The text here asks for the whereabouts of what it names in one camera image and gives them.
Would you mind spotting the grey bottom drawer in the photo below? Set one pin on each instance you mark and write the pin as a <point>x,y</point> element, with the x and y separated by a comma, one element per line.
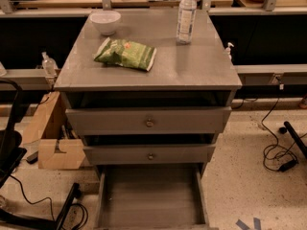
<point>151,197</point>

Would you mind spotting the grey drawer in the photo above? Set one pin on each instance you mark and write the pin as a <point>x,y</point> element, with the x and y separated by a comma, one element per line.
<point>151,197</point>
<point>145,120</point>
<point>148,154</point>

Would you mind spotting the grey top drawer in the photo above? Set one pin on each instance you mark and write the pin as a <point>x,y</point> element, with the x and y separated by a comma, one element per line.
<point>145,120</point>

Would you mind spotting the grey drawer cabinet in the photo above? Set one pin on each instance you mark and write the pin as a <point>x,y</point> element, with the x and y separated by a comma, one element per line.
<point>199,74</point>

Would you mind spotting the grey middle drawer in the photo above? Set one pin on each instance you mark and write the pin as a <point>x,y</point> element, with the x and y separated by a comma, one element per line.
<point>148,154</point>

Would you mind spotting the green chip bag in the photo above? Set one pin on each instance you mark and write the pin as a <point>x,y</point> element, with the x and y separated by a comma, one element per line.
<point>126,53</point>

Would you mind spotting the small pump bottle right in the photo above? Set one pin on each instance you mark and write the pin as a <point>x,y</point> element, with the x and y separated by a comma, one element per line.
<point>228,49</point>

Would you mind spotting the white ceramic bowl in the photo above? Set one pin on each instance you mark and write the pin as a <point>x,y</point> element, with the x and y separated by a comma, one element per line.
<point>106,22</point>

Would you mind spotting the wooden box on floor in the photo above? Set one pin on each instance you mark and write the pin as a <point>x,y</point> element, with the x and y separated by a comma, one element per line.
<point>55,151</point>

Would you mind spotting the clear plastic water bottle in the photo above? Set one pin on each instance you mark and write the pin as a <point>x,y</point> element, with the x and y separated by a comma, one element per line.
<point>185,20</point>

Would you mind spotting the small sanitizer bottle left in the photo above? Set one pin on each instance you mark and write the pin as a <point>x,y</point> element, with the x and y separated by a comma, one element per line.
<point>49,65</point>

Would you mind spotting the black stand leg right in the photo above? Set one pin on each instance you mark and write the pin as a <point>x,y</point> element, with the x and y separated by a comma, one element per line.
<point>296,138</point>

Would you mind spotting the black chair base left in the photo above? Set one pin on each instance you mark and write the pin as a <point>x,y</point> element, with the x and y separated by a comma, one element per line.
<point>10,156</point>

